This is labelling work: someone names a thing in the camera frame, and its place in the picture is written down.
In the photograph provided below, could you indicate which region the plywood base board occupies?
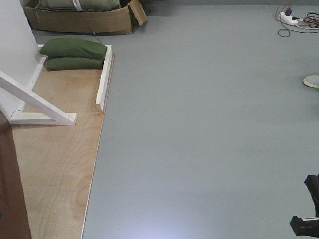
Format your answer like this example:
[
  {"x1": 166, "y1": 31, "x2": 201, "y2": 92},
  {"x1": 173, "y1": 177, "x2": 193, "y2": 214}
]
[{"x1": 11, "y1": 52, "x2": 115, "y2": 239}]

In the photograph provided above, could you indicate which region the white power strip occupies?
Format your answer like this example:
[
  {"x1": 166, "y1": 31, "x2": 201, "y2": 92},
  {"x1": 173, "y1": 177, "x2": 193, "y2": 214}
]
[{"x1": 279, "y1": 12, "x2": 303, "y2": 26}]

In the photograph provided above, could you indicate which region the green sandbag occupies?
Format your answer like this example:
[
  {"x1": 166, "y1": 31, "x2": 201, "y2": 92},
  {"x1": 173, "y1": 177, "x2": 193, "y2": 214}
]
[
  {"x1": 46, "y1": 57, "x2": 104, "y2": 70},
  {"x1": 39, "y1": 38, "x2": 107, "y2": 59}
]

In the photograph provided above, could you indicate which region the large green woven sack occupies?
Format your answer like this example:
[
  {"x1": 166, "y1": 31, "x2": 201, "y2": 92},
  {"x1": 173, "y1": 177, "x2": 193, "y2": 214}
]
[{"x1": 38, "y1": 0, "x2": 121, "y2": 11}]

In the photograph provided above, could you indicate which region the upper far green sandbag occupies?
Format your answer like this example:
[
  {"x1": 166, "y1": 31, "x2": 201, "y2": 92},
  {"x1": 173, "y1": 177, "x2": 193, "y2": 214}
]
[{"x1": 39, "y1": 38, "x2": 107, "y2": 59}]

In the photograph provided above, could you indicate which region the white wall panel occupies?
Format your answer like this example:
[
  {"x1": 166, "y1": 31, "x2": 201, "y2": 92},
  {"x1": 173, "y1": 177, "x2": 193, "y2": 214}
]
[{"x1": 0, "y1": 0, "x2": 40, "y2": 110}]

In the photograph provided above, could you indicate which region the white far brace frame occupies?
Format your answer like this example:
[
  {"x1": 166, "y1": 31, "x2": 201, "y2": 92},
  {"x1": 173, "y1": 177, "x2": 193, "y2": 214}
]
[{"x1": 0, "y1": 45, "x2": 77, "y2": 125}]

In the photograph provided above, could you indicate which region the lower far green sandbag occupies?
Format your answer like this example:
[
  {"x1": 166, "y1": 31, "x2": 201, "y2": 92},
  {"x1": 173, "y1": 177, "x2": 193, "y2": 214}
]
[{"x1": 46, "y1": 57, "x2": 104, "y2": 70}]

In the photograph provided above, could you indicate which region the open brown cardboard box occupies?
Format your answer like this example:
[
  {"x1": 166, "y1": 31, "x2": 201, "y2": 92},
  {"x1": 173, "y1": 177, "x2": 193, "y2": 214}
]
[{"x1": 24, "y1": 0, "x2": 147, "y2": 34}]

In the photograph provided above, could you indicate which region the white far edge rail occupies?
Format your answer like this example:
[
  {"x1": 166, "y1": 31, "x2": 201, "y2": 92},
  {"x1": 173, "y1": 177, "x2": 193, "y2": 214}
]
[{"x1": 95, "y1": 45, "x2": 113, "y2": 112}]

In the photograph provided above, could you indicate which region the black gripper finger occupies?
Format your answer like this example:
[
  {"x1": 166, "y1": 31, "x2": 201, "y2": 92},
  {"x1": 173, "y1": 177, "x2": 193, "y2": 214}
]
[
  {"x1": 304, "y1": 175, "x2": 319, "y2": 217},
  {"x1": 290, "y1": 216, "x2": 319, "y2": 236}
]

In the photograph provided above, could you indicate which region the thin steel guy wire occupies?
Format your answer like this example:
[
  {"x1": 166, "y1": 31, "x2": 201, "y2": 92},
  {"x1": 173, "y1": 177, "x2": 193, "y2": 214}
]
[{"x1": 70, "y1": 0, "x2": 107, "y2": 45}]

